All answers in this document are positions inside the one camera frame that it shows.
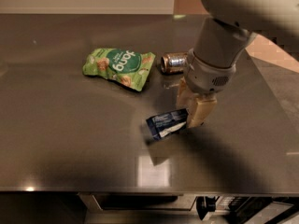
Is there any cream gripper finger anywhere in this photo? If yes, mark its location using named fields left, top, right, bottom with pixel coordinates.
left=176, top=77, right=195, bottom=110
left=187, top=94, right=217, bottom=128

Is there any blue rxbar blueberry wrapper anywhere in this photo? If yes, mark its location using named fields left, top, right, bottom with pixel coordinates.
left=146, top=108, right=188, bottom=140

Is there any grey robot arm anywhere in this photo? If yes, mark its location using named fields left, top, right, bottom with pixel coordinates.
left=177, top=0, right=299, bottom=128

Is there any green rice chip bag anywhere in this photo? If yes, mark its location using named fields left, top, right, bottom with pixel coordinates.
left=82, top=48, right=155, bottom=91

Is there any silver brown drink can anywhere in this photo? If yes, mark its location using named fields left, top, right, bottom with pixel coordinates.
left=161, top=52, right=187, bottom=75

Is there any dark equipment under table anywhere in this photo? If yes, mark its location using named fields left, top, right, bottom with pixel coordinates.
left=195, top=196, right=299, bottom=224

